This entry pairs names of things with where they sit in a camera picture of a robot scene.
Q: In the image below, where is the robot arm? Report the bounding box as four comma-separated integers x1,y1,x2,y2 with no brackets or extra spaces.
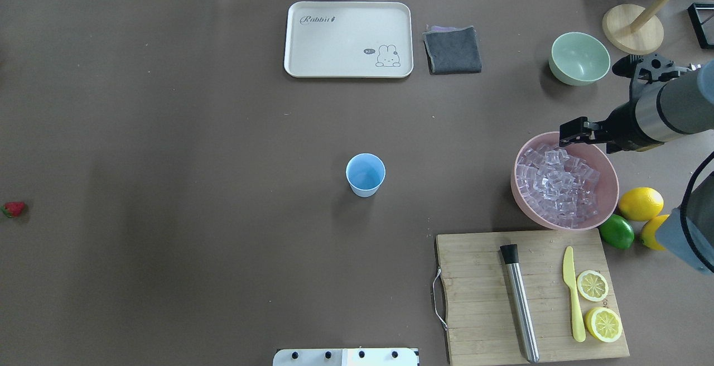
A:
559,54,713,275

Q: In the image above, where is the pile of ice cubes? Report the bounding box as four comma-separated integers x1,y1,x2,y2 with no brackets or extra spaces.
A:
515,144,600,228

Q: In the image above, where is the lemon half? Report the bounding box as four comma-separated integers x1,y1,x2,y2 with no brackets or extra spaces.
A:
584,307,623,343
576,269,610,302

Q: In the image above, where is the lemon half lower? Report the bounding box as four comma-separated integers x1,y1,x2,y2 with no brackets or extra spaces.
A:
584,307,623,343

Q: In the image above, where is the yellow plastic knife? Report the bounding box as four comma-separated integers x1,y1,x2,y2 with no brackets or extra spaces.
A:
562,246,586,343

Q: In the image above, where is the whole lemon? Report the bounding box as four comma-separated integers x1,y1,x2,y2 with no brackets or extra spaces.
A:
617,186,664,221
639,214,670,251

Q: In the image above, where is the wooden cutting board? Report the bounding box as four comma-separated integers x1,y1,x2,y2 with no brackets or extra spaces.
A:
436,229,630,365

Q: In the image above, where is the pink bowl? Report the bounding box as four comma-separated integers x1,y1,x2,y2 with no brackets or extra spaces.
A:
510,132,619,231

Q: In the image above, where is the steel muddler black tip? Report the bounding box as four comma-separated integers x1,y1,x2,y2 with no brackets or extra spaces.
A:
499,244,540,364

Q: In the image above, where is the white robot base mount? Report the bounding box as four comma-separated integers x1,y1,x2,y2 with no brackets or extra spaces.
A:
272,348,420,365

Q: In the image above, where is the wooden stand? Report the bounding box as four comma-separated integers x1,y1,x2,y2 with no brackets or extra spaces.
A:
602,0,712,55

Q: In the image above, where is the blue cup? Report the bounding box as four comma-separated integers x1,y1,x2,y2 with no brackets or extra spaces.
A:
346,153,386,198

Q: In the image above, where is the green bowl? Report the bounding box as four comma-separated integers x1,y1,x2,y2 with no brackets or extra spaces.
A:
548,31,610,86

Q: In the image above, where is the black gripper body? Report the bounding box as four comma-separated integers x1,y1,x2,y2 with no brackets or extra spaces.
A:
580,117,615,145

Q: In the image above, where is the cream rabbit tray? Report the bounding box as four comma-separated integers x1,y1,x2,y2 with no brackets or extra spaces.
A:
283,2,414,79

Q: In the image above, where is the red strawberry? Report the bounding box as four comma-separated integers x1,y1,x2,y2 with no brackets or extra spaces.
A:
1,201,27,219

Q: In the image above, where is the lemon half upper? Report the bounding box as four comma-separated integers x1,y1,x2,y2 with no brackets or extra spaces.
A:
576,269,610,302

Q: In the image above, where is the green lime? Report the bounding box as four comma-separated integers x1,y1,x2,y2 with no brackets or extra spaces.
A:
598,214,635,249

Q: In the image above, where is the grey folded cloth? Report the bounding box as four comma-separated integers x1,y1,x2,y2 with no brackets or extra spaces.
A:
422,25,484,75

